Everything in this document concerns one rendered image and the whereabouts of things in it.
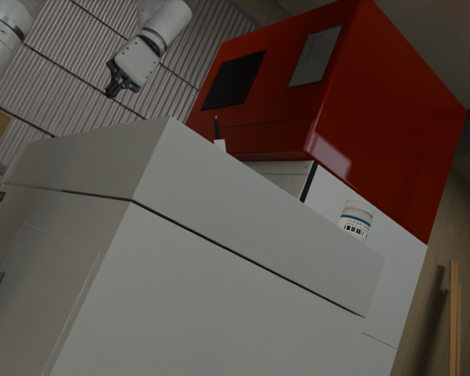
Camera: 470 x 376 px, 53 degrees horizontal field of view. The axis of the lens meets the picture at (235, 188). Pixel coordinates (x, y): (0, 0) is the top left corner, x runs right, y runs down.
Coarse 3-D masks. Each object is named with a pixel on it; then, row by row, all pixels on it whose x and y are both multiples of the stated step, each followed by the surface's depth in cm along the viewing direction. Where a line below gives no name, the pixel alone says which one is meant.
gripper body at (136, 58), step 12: (120, 48) 122; (132, 48) 121; (144, 48) 123; (156, 48) 124; (120, 60) 119; (132, 60) 121; (144, 60) 123; (156, 60) 125; (132, 72) 121; (144, 72) 123
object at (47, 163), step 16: (32, 144) 140; (48, 144) 125; (64, 144) 114; (80, 144) 104; (32, 160) 131; (48, 160) 118; (64, 160) 107; (16, 176) 136; (32, 176) 123; (48, 176) 111; (64, 176) 102
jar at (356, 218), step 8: (352, 200) 110; (344, 208) 113; (352, 208) 109; (360, 208) 108; (368, 208) 109; (344, 216) 110; (352, 216) 108; (360, 216) 108; (368, 216) 108; (344, 224) 108; (352, 224) 108; (360, 224) 107; (368, 224) 108; (352, 232) 107; (360, 232) 107; (368, 232) 109; (360, 240) 107
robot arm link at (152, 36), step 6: (144, 30) 123; (150, 30) 123; (138, 36) 124; (144, 36) 123; (150, 36) 122; (156, 36) 123; (156, 42) 123; (162, 42) 124; (162, 48) 125; (162, 54) 126
